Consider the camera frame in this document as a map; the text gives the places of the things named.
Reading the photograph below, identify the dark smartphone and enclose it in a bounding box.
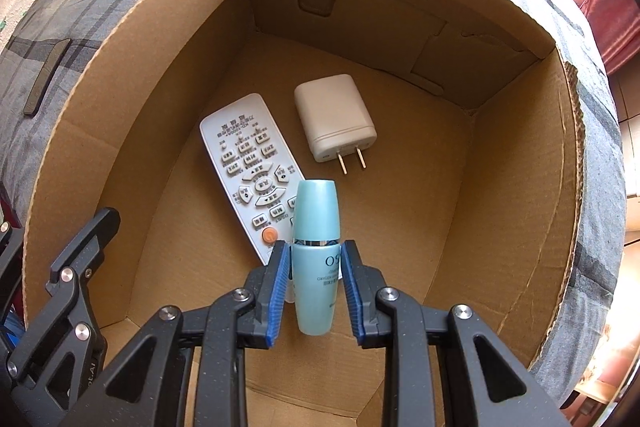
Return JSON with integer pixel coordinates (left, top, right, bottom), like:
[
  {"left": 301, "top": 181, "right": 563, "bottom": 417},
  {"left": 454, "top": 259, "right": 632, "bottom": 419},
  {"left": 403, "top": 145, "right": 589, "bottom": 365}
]
[{"left": 23, "top": 38, "right": 71, "bottom": 115}]

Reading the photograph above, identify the white remote control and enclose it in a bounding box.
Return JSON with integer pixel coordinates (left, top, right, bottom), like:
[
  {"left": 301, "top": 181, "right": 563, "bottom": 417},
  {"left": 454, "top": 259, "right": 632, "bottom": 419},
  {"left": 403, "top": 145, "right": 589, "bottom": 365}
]
[{"left": 199, "top": 93, "right": 306, "bottom": 266}]

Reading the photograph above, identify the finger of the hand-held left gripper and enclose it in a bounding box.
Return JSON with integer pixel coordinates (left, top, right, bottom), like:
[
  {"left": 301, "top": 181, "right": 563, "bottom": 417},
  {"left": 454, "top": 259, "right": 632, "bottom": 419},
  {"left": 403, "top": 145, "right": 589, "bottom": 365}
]
[
  {"left": 0, "top": 222, "right": 25, "bottom": 308},
  {"left": 4, "top": 207, "right": 122, "bottom": 408}
]

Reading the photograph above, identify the large white plug charger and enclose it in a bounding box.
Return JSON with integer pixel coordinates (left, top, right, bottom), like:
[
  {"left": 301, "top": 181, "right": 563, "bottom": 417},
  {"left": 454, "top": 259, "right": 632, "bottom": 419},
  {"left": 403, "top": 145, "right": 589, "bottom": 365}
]
[{"left": 294, "top": 74, "right": 378, "bottom": 176}]

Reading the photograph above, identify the cardboard box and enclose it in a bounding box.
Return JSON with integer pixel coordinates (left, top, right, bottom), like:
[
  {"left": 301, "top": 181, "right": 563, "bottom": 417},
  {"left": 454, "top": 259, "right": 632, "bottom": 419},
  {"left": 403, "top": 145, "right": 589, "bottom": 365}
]
[{"left": 22, "top": 0, "right": 587, "bottom": 427}]

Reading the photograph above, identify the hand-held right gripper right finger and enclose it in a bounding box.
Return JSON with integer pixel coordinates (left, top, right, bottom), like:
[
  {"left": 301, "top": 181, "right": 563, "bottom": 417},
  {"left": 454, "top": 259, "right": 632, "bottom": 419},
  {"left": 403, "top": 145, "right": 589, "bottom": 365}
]
[{"left": 341, "top": 241, "right": 573, "bottom": 427}]

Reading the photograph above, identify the red curtain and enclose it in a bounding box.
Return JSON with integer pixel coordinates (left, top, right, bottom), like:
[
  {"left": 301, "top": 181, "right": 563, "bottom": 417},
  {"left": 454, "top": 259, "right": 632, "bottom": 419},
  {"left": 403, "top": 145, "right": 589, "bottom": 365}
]
[{"left": 582, "top": 0, "right": 632, "bottom": 75}]

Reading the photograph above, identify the teal cosmetic bottle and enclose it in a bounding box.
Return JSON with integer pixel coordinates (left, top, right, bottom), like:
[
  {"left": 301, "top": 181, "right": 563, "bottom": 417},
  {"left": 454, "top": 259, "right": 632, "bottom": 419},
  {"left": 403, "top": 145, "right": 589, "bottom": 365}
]
[{"left": 290, "top": 179, "right": 343, "bottom": 336}]

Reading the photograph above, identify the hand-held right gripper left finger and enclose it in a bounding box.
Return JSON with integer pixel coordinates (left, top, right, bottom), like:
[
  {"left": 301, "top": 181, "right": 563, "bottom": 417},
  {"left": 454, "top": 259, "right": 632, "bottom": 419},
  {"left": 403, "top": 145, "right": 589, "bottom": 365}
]
[{"left": 60, "top": 243, "right": 292, "bottom": 427}]

